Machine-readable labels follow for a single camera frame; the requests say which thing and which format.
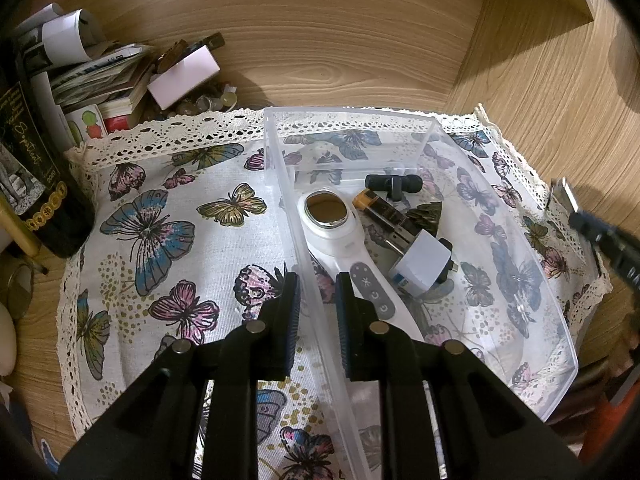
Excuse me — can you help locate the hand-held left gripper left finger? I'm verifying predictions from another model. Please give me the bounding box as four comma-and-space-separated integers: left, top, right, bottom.
57, 272, 301, 480

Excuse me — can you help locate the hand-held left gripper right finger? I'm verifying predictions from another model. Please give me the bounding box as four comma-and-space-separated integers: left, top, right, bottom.
336, 271, 586, 480

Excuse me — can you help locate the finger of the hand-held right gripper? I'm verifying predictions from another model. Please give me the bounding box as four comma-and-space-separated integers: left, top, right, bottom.
569, 211, 626, 263

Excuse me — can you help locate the silver metal piece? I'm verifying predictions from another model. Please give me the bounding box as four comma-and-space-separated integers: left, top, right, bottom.
550, 177, 581, 213

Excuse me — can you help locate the white handheld massager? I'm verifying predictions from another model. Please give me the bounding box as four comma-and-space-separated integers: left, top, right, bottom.
297, 186, 426, 346

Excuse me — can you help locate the white and blue plug adapter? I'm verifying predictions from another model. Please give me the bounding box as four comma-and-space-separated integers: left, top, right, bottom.
389, 230, 460, 296

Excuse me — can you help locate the dark bottle with orange cap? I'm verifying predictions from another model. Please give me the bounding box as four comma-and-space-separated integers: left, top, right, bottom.
351, 189, 421, 256

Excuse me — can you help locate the black pinecone ornament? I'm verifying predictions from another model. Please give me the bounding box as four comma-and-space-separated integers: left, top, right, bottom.
405, 200, 443, 236

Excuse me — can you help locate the clear plastic bin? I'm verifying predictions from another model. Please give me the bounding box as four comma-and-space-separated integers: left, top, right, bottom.
262, 105, 580, 480

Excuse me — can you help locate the black T-shaped handle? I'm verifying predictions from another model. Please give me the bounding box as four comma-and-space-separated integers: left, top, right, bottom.
365, 174, 422, 202

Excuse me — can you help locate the orange object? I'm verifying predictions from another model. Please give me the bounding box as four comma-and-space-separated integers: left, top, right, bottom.
582, 395, 640, 461

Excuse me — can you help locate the butterfly printed lace cloth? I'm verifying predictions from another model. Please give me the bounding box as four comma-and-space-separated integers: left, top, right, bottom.
56, 104, 613, 480

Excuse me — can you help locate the wooden shelf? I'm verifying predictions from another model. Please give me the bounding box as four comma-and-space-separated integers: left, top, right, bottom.
442, 0, 598, 116

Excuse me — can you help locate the small pink box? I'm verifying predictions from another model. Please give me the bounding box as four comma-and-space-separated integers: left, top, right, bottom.
147, 45, 221, 111

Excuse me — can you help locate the round gold-rimmed mirror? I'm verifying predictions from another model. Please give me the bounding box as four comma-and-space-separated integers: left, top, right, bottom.
0, 265, 36, 322

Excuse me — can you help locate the yellow gold stick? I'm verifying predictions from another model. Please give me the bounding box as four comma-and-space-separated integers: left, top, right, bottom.
0, 195, 42, 257

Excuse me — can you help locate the dark wine bottle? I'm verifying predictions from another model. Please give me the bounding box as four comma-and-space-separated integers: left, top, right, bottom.
0, 50, 96, 259

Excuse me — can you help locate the stack of books and papers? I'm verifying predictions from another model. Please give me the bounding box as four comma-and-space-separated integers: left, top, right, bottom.
15, 2, 156, 151

